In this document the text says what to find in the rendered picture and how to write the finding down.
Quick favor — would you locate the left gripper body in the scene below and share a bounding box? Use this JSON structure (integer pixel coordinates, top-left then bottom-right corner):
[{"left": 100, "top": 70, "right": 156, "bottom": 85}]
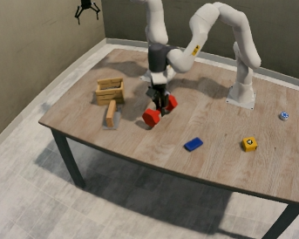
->
[{"left": 151, "top": 79, "right": 166, "bottom": 95}]

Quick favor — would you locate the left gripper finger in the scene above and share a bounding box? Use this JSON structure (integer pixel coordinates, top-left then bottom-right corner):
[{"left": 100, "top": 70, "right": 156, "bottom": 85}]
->
[
  {"left": 152, "top": 96, "right": 160, "bottom": 110},
  {"left": 158, "top": 89, "right": 171, "bottom": 117}
]

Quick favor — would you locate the wooden crate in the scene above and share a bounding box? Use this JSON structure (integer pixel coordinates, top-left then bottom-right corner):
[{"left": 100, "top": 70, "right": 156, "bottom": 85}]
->
[{"left": 95, "top": 77, "right": 125, "bottom": 106}]

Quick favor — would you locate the red dumbbell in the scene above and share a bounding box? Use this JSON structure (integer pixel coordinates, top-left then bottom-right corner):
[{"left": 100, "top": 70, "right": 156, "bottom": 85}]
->
[{"left": 142, "top": 95, "right": 178, "bottom": 127}]

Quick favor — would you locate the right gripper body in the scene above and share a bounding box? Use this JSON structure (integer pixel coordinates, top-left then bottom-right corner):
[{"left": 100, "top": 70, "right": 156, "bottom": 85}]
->
[{"left": 81, "top": 0, "right": 92, "bottom": 10}]

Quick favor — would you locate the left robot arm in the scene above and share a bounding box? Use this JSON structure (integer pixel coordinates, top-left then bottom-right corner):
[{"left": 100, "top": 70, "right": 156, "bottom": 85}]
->
[{"left": 147, "top": 3, "right": 261, "bottom": 104}]

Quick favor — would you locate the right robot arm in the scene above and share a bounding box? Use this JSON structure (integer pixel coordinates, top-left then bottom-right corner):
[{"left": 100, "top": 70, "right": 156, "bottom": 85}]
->
[{"left": 130, "top": 0, "right": 173, "bottom": 79}]

